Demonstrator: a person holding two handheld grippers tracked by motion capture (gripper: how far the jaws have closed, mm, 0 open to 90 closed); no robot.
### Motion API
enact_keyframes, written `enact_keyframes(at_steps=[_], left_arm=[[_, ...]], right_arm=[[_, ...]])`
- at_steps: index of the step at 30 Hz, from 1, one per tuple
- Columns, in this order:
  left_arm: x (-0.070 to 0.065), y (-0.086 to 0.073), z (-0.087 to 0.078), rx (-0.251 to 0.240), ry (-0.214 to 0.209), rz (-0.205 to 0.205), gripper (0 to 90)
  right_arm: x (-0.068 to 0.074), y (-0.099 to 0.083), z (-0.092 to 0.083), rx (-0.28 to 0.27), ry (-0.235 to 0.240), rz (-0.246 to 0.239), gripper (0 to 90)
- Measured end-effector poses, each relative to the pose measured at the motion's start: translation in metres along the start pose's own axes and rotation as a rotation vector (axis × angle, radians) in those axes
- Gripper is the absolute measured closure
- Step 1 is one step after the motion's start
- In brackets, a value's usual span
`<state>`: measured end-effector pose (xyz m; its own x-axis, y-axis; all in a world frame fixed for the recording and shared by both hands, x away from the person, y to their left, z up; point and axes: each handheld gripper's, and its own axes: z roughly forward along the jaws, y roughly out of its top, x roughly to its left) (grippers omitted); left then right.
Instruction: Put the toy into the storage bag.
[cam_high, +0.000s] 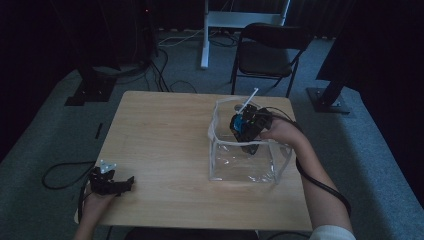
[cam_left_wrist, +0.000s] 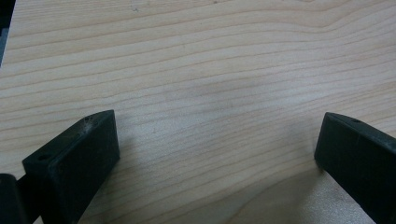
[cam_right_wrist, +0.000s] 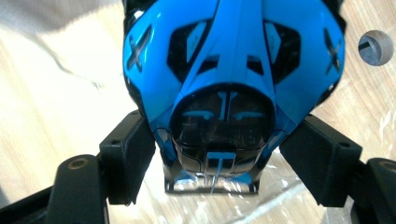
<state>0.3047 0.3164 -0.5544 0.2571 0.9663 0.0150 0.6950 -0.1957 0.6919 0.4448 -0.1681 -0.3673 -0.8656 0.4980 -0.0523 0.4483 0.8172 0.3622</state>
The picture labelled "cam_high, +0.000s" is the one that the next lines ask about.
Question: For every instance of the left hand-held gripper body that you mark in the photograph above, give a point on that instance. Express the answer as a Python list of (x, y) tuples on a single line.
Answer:
[(101, 183)]

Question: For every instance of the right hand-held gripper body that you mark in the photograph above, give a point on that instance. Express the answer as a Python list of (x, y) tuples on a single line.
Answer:
[(258, 121)]

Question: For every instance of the blue toy car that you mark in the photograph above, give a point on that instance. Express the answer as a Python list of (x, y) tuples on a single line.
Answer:
[(238, 124)]

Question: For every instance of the clear plastic storage bag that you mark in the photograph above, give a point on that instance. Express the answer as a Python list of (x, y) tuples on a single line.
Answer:
[(248, 163)]

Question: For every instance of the person's left hand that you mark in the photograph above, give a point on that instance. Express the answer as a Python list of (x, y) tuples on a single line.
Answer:
[(96, 206)]

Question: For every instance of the person's right hand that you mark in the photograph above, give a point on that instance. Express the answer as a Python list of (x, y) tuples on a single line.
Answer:
[(283, 133)]

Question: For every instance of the small black stick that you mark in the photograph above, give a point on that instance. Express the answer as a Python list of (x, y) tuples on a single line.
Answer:
[(98, 130)]

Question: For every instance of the black folding chair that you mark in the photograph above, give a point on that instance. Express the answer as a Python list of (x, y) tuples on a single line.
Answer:
[(263, 56)]

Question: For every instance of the black stand with base plate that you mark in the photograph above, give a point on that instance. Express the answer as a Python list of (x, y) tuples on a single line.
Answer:
[(328, 98), (91, 88)]

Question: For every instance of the white desk frame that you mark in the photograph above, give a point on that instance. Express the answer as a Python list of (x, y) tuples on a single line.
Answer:
[(233, 19)]

